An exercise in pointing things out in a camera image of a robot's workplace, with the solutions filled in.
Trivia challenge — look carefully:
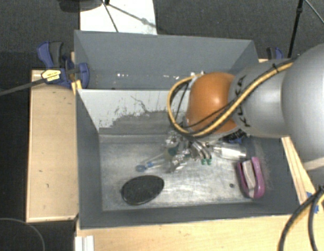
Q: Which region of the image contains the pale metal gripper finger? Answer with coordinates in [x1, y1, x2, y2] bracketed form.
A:
[167, 155, 190, 173]
[148, 152, 171, 167]

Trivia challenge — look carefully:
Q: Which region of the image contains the black oval disc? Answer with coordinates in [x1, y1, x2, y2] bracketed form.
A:
[121, 175, 165, 207]

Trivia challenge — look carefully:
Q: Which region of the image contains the clear glass bottle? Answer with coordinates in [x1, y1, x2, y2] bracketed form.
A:
[213, 144, 248, 161]

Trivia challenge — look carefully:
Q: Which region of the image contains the purple and grey stapler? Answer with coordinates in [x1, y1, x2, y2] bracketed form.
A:
[236, 156, 266, 200]

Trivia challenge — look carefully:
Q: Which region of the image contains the grey metal bin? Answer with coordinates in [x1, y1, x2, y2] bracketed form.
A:
[73, 29, 300, 229]

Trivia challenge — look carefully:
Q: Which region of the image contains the pale wood board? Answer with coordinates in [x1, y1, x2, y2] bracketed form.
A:
[26, 69, 80, 223]

